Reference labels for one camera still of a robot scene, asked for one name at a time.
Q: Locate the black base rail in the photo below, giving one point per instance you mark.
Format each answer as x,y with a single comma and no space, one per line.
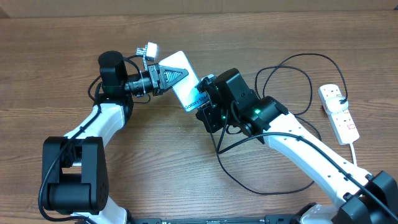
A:
267,219

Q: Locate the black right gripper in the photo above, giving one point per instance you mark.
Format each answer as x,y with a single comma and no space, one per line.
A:
207,114

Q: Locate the blue Samsung Galaxy smartphone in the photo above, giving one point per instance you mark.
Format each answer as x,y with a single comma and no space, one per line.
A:
185,90

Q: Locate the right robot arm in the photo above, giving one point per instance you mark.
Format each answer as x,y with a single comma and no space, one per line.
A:
357,195

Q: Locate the white power strip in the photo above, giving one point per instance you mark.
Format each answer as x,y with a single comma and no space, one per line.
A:
342,122

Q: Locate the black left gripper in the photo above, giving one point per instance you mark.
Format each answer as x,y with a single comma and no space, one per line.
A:
160,78

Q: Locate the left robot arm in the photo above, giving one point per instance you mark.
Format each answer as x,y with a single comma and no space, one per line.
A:
75,184

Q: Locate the white charger plug adapter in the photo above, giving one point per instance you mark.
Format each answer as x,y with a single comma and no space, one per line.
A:
336,104

